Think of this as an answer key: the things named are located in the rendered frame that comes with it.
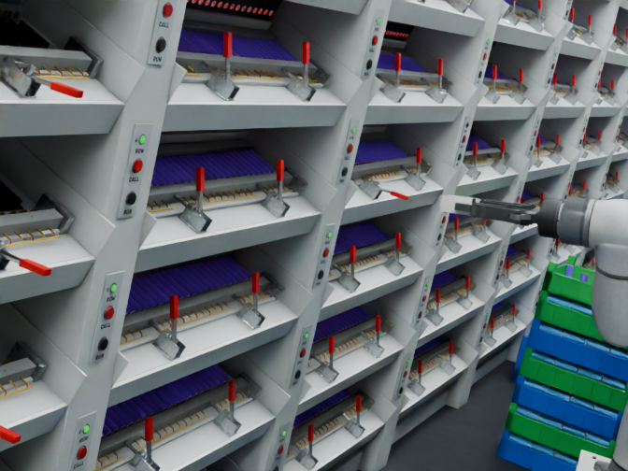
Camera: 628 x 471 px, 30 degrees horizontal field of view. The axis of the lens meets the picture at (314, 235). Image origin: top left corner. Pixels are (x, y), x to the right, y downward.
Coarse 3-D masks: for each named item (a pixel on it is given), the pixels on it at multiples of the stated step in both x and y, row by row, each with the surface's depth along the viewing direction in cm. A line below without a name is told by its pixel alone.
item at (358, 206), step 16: (368, 128) 264; (384, 128) 273; (400, 128) 276; (400, 144) 276; (416, 144) 274; (432, 160) 273; (384, 176) 253; (400, 176) 260; (432, 176) 274; (448, 176) 272; (352, 192) 217; (400, 192) 249; (416, 192) 257; (432, 192) 265; (352, 208) 223; (368, 208) 232; (384, 208) 242; (400, 208) 252
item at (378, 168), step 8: (392, 160) 258; (400, 160) 261; (408, 160) 266; (360, 168) 237; (368, 168) 241; (376, 168) 245; (384, 168) 250; (392, 168) 256; (400, 168) 261; (408, 168) 264; (352, 176) 234; (360, 176) 239; (368, 176) 244; (392, 176) 253
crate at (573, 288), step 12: (552, 264) 308; (564, 264) 322; (552, 276) 308; (564, 276) 307; (576, 276) 325; (552, 288) 308; (564, 288) 307; (576, 288) 305; (588, 288) 304; (576, 300) 306; (588, 300) 304
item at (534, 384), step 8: (528, 384) 314; (536, 384) 314; (544, 384) 315; (544, 392) 313; (552, 392) 311; (560, 392) 311; (568, 392) 312; (568, 400) 309; (576, 400) 308; (584, 400) 309; (592, 408) 307; (600, 408) 306; (608, 408) 307; (608, 416) 305; (616, 416) 304
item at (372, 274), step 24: (384, 216) 279; (336, 240) 253; (360, 240) 262; (384, 240) 273; (408, 240) 277; (336, 264) 242; (360, 264) 251; (384, 264) 262; (408, 264) 273; (336, 288) 235; (360, 288) 243; (384, 288) 256; (336, 312) 235
